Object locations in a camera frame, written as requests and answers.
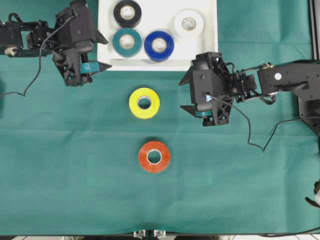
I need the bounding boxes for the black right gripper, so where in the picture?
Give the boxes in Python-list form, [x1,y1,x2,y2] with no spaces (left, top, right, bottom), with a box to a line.
[178,59,258,127]

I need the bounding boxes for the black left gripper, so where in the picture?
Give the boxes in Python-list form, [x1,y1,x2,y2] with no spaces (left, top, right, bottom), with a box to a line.
[24,20,112,87]

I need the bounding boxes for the green tape roll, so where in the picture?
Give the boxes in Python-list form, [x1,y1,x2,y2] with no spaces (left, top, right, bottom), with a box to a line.
[112,27,142,58]

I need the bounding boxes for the black tape roll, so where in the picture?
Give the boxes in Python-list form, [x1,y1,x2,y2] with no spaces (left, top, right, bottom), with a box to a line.
[113,0,142,28]

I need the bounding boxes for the blue tape roll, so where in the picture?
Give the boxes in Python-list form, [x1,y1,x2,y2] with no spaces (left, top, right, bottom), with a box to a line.
[144,30,175,62]

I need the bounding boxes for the yellow tape roll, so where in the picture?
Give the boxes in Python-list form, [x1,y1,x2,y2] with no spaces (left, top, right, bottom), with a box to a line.
[128,87,160,120]

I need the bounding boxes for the white tape roll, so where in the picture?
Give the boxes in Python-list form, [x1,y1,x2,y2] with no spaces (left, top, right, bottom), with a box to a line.
[173,9,205,39]

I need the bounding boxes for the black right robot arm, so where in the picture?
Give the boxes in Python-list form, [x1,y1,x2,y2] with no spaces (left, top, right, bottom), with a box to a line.
[179,52,320,127]

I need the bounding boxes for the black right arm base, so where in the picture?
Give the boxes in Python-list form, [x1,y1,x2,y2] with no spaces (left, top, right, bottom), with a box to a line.
[298,97,320,137]

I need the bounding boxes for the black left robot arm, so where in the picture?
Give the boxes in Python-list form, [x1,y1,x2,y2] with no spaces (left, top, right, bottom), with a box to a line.
[0,0,111,87]

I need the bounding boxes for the white plastic tray case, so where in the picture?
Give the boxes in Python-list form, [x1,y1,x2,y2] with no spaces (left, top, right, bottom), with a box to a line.
[97,0,218,71]

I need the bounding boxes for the red tape roll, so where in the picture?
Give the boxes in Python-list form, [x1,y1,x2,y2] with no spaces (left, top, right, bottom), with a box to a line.
[138,141,171,174]

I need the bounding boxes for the metal table clamp brackets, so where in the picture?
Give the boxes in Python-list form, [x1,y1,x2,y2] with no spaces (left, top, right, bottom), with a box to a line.
[133,229,166,240]

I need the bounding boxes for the dark object at right edge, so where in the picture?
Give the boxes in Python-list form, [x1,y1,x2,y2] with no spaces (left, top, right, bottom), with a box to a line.
[305,180,320,209]

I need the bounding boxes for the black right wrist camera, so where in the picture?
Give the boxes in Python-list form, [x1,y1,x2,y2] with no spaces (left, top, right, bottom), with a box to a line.
[190,52,223,112]

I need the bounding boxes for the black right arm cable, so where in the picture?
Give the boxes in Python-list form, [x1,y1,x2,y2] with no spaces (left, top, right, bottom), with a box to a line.
[207,94,320,152]

